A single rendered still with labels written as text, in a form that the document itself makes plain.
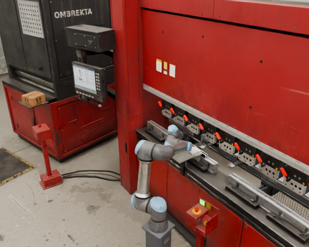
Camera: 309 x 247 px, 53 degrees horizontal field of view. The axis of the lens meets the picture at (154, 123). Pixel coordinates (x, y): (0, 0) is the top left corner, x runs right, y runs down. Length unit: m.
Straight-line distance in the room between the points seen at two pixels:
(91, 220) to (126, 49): 1.88
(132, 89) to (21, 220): 1.89
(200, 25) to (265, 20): 0.60
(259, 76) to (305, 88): 0.33
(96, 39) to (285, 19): 1.80
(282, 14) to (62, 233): 2.87
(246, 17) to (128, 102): 1.63
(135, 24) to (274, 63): 1.54
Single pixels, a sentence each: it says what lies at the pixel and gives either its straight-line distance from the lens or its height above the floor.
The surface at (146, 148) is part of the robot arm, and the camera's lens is 2.12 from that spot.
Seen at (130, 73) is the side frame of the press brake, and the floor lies 1.53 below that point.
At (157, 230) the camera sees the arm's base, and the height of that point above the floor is 0.80.
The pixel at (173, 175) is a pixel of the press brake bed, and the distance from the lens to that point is 3.09.
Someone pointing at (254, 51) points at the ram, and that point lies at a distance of 2.18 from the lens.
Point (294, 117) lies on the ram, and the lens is 2.09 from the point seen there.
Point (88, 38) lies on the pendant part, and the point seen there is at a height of 1.88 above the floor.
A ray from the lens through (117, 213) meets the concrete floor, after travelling 3.70.
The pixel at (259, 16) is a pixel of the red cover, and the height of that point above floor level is 2.22.
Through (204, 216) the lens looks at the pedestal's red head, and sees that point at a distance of 2.59.
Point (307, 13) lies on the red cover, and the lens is 1.94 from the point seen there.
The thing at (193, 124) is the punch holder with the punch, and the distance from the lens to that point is 2.77.
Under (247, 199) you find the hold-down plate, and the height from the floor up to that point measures 0.90.
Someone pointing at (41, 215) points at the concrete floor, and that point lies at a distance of 3.87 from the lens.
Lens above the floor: 2.48
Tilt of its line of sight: 26 degrees down
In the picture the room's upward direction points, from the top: straight up
